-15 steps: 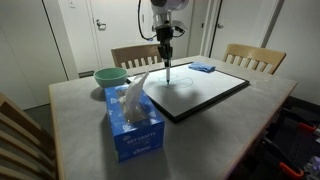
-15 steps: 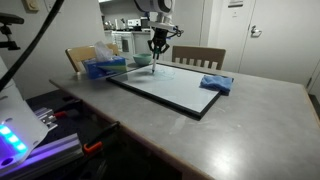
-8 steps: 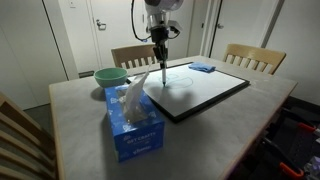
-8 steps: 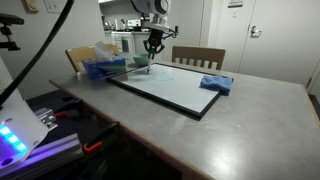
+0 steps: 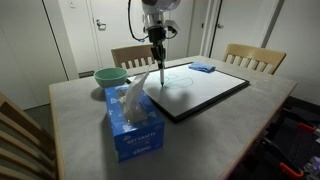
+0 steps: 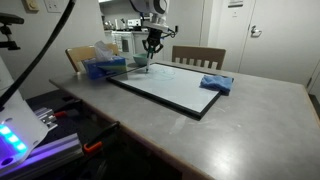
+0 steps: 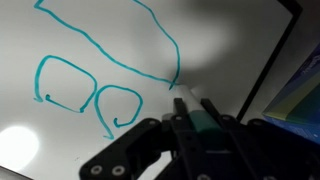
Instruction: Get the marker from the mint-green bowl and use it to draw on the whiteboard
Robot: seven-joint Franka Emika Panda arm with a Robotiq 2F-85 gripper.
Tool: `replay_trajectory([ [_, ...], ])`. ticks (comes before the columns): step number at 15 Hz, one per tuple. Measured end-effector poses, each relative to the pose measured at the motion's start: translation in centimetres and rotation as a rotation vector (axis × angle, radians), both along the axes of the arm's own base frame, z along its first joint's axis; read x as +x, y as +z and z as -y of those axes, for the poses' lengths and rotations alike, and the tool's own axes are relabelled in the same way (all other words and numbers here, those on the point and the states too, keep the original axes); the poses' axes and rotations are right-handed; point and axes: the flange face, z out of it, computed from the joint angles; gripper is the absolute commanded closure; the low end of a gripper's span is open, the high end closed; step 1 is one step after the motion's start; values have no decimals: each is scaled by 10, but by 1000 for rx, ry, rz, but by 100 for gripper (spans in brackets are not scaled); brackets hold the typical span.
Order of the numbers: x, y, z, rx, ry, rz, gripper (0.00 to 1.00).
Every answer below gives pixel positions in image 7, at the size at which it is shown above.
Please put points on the black-framed whiteboard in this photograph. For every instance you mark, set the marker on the black-framed whiteboard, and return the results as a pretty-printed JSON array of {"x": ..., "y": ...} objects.
[{"x": 100, "y": 40}]

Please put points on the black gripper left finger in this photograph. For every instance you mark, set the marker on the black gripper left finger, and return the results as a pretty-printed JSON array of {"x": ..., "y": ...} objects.
[{"x": 146, "y": 150}]

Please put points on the green and white marker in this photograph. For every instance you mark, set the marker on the green and white marker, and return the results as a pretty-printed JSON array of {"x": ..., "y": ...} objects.
[{"x": 203, "y": 120}]

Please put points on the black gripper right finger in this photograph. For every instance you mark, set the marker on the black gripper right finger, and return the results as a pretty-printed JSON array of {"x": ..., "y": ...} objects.
[{"x": 276, "y": 153}]

